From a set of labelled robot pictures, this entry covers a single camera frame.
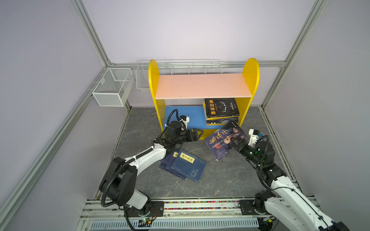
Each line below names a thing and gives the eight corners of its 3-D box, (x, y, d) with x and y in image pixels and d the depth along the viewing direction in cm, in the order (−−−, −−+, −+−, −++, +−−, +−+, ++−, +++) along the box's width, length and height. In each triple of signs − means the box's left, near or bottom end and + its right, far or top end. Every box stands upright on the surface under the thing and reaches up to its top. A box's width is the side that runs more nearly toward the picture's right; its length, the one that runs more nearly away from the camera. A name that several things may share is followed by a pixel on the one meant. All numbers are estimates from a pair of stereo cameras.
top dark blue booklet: (172, 170, 89) (171, 167, 85) (181, 153, 96) (180, 149, 92) (199, 183, 84) (199, 180, 80) (207, 164, 91) (208, 161, 87)
